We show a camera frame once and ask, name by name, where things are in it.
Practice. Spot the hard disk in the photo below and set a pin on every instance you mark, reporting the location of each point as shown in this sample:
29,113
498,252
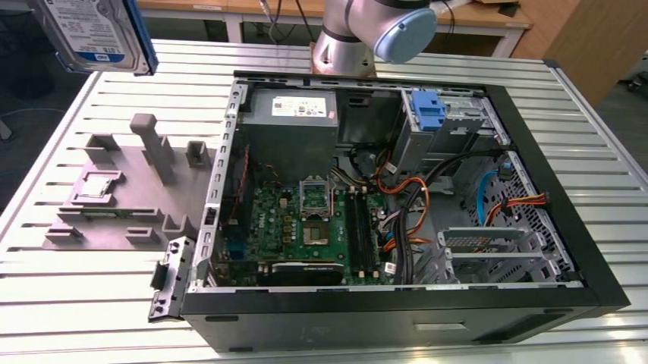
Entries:
91,38

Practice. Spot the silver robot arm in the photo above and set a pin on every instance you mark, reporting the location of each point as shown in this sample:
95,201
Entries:
343,22

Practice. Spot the metal disk bay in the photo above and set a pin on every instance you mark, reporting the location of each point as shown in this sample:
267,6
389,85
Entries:
496,256

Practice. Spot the grey power supply unit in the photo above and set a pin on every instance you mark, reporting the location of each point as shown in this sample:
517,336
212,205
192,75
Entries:
289,151

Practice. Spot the CPU socket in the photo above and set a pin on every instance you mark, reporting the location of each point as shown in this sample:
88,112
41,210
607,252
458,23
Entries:
318,233

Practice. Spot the black RAM slot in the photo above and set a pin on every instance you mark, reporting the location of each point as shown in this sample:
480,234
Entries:
354,231
369,231

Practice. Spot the green motherboard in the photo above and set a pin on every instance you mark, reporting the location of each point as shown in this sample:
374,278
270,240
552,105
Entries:
272,223

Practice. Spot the black graphics card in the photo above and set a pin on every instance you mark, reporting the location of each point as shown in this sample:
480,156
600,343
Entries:
303,275

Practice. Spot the blue expansion slot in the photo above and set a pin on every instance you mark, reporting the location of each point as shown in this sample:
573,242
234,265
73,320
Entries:
236,250

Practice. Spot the blue plastic drive latch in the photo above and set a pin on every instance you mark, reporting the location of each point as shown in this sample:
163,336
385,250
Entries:
427,110

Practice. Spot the metal drive cage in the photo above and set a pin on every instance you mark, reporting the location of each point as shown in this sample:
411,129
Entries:
456,125

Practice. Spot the grey parts rack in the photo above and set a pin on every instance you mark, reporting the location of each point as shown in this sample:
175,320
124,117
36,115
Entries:
142,201

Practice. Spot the black open PC case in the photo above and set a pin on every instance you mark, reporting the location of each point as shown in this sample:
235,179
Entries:
354,326

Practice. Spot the green RAM stick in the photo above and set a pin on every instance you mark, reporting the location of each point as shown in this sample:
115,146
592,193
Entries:
108,214

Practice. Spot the silver CPU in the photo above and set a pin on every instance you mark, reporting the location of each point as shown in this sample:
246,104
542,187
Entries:
97,187

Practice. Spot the wooden cabinet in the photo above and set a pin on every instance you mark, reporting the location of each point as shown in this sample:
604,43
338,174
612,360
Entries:
597,45

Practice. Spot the metal card retention bracket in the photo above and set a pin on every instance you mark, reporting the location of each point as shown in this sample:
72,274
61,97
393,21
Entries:
172,273

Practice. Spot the wooden desk white frame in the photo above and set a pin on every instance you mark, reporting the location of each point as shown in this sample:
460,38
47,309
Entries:
481,22

